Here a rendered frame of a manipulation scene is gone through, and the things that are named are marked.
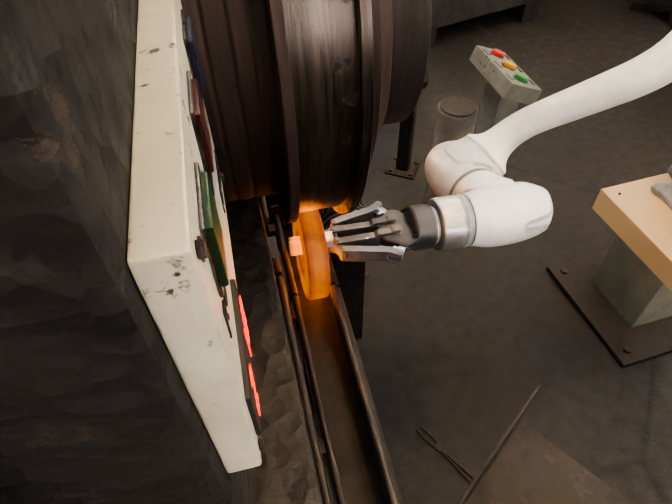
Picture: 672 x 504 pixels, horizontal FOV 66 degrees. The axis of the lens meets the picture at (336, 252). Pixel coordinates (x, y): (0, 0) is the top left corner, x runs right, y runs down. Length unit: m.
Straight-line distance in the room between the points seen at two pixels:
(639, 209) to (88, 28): 1.48
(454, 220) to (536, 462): 0.37
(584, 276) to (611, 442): 0.56
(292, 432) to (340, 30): 0.36
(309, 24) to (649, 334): 1.59
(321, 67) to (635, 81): 0.64
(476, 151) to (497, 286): 0.89
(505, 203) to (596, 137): 1.75
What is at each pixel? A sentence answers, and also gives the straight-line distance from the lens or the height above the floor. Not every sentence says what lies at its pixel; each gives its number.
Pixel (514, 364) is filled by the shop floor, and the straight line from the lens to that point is 1.64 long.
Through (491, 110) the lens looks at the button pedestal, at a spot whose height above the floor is 0.47.
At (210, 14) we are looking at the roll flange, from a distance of 0.43.
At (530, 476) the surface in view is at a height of 0.60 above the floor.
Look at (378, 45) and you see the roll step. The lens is 0.45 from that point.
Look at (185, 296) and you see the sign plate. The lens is 0.18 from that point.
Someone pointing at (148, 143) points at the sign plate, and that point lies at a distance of 0.21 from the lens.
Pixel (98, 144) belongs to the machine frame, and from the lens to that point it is 0.17.
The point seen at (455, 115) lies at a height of 0.52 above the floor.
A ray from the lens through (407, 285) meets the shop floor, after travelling 1.75.
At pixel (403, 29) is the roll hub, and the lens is 0.52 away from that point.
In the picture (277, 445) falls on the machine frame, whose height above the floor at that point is 0.87.
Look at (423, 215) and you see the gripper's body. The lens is 0.83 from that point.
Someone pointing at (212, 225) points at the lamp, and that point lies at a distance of 0.20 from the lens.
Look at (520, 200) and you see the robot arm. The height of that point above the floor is 0.79.
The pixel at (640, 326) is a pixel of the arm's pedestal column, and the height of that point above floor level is 0.02.
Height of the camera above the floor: 1.35
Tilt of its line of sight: 48 degrees down
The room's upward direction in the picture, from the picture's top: 1 degrees counter-clockwise
